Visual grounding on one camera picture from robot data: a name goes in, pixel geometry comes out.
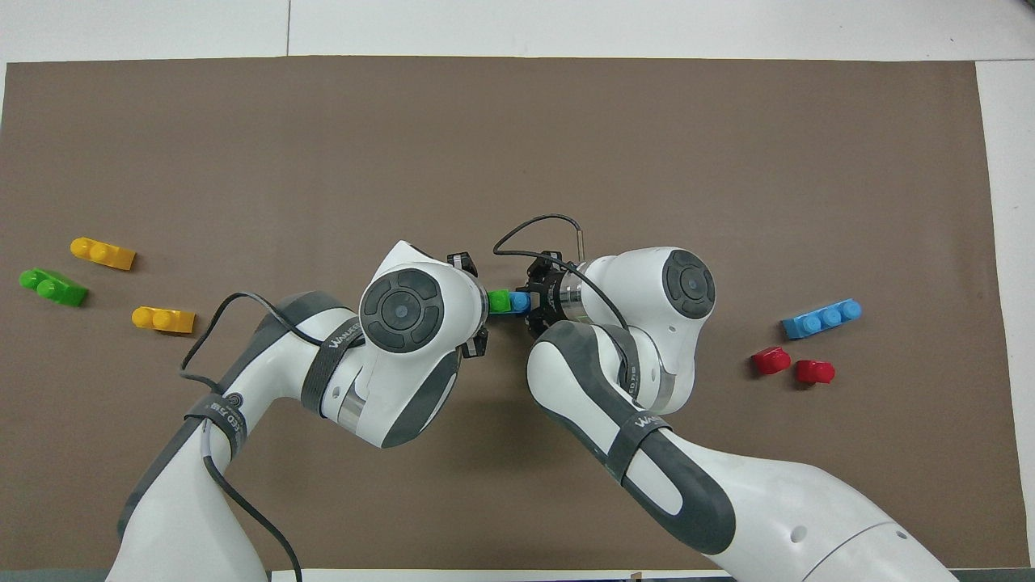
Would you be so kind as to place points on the green two-stud toy block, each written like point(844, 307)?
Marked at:
point(499, 301)
point(57, 288)

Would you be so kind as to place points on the yellow two-stud toy block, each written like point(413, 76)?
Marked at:
point(166, 320)
point(105, 255)

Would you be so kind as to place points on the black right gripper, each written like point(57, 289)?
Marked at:
point(546, 303)

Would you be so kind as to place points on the brown table mat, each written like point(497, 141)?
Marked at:
point(517, 129)

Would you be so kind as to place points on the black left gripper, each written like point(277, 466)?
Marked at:
point(465, 263)

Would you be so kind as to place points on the blue three-stud toy block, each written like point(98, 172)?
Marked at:
point(821, 319)
point(521, 303)

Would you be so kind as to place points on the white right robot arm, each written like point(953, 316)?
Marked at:
point(687, 283)

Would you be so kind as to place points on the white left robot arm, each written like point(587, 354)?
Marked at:
point(404, 307)

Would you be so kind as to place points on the red one-stud toy block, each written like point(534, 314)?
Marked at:
point(815, 372)
point(771, 360)

